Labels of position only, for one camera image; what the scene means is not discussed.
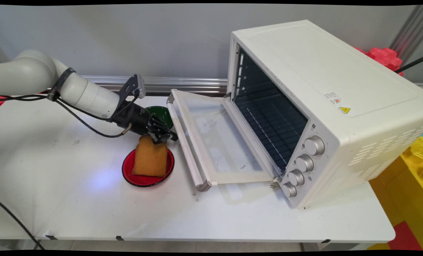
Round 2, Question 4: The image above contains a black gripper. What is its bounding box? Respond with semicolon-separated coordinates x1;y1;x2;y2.
110;104;178;145

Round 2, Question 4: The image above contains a white glass oven door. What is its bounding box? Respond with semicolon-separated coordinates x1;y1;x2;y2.
166;89;283;192

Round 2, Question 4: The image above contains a green shallow dish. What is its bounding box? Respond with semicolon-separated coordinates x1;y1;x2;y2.
146;106;174;129

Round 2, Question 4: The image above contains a brown toast bread slice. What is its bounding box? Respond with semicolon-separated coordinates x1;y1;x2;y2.
132;134;168;177

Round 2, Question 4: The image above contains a red shallow dish black rim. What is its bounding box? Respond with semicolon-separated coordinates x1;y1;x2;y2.
122;148;175;188

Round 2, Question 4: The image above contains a silver oven knob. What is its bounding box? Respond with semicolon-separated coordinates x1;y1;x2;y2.
288;169;305;186
282;181;298;198
296;154;315;173
304;135;326;156

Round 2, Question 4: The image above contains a white toaster oven body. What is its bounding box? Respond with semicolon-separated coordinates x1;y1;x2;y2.
227;20;423;209

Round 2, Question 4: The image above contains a white label sticker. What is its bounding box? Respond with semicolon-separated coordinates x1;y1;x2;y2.
324;92;343;106

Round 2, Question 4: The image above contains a large red foam block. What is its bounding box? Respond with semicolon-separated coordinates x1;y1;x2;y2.
354;46;404;76

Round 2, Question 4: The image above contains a yellow foam floor mat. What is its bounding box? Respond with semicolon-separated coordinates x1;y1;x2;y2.
369;156;423;228

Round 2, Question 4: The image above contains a yellow foam puzzle tile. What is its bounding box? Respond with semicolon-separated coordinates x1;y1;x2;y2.
400;137;423;195

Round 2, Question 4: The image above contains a red foam floor mat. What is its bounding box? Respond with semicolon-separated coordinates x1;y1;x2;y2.
387;221;423;251

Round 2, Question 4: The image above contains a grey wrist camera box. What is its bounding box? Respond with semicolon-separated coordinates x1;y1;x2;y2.
131;74;147;99

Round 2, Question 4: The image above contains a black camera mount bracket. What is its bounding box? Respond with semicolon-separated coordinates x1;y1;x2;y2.
117;75;139;109

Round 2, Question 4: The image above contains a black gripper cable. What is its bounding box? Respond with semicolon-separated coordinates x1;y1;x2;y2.
0;94;132;138

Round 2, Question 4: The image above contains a black camera cable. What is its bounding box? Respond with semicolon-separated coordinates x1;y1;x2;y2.
55;93;141;121

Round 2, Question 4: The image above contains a wire oven rack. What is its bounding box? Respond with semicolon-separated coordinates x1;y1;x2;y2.
234;95;308;172

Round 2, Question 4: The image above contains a black strap on arm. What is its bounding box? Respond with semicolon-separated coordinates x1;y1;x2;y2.
47;68;76;102

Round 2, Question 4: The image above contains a black floor cable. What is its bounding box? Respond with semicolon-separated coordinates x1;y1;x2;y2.
0;198;46;250

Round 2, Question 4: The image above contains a thick black power cable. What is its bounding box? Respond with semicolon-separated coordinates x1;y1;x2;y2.
395;54;423;74

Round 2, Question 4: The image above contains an aluminium profile post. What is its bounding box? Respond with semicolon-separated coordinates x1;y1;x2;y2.
389;5;423;63

